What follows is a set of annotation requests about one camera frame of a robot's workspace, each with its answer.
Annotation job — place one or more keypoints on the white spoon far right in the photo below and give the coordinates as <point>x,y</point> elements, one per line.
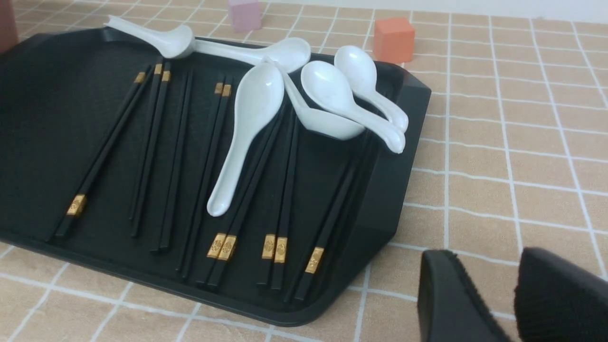
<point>360,70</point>

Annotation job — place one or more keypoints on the white spoon middle right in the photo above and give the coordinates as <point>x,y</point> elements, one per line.
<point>326,85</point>

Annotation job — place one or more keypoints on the pink cube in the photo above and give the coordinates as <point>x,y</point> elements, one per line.
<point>245,15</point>

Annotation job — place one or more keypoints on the white spoon long vertical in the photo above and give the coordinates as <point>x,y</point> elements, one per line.
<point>257,100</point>

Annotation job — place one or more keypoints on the orange cube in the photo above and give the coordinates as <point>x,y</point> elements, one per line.
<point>394,40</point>

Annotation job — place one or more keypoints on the black octagonal tray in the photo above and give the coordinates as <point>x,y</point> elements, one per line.
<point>59,96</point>

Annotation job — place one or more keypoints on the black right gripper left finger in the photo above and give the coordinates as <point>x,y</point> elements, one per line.
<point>450,308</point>

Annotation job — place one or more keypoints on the white spoon far left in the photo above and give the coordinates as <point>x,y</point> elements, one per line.
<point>174,44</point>

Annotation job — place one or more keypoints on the white spoon lower middle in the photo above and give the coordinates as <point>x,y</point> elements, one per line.
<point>319,121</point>

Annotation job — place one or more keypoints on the black chopstick gold band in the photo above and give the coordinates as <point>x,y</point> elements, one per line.
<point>220,255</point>
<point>315,252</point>
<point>79,202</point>
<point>203,152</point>
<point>159,107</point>
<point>170,205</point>
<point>245,264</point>
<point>225,96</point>
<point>283,229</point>
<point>147,124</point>
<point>283,146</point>

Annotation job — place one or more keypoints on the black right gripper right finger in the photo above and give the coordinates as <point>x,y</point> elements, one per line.
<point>558,301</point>

